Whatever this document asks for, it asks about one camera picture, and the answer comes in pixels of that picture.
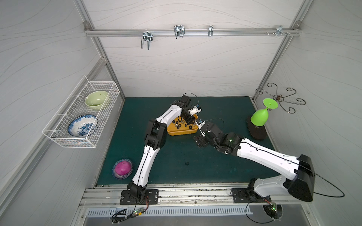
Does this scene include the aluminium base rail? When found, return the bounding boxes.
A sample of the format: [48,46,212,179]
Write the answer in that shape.
[78,183,312,209]

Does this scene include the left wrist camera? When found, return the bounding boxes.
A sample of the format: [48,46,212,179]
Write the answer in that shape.
[188,104,202,115]

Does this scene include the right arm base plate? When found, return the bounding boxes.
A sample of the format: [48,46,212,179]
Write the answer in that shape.
[230,188,272,203]

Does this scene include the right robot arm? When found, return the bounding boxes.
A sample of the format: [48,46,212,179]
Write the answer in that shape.
[194,120,315,202]

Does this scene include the black cylinder stand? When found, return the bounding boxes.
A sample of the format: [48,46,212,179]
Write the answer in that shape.
[246,116,267,140]

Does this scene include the blue white patterned bowl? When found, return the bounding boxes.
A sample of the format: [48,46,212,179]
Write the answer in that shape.
[67,115,98,137]

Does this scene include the purple fruit in bowl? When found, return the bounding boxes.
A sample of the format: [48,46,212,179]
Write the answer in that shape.
[112,159,133,180]

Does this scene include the yellow plastic storage box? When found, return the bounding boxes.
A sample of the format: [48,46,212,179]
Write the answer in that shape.
[167,114,199,136]

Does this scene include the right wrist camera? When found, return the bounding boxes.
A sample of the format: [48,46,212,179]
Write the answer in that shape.
[195,118,206,137]

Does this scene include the green plastic goblet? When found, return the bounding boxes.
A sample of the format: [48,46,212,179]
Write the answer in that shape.
[250,98,278,127]

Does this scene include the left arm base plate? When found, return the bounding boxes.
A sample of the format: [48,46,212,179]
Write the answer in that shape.
[119,189,159,205]

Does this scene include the green ceramic bowl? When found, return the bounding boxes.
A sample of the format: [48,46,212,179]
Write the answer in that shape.
[84,90,110,111]

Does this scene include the aluminium top rail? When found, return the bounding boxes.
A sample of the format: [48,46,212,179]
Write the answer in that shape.
[83,21,302,38]

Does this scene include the white wire basket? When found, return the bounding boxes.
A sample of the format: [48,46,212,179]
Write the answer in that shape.
[42,77,120,148]

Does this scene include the metal clip hook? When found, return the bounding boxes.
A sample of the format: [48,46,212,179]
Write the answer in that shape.
[174,25,186,39]

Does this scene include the metal bracket hook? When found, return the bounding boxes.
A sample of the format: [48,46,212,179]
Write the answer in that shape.
[266,26,289,37]

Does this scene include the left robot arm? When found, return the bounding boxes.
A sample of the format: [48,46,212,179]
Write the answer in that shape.
[126,94,201,201]

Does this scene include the metal double hook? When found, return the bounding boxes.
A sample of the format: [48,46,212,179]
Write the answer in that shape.
[141,32,153,50]

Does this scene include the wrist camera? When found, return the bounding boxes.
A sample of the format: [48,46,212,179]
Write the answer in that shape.
[195,118,206,137]
[188,104,202,115]

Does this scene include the small metal hook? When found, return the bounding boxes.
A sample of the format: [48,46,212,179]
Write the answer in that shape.
[207,25,214,37]

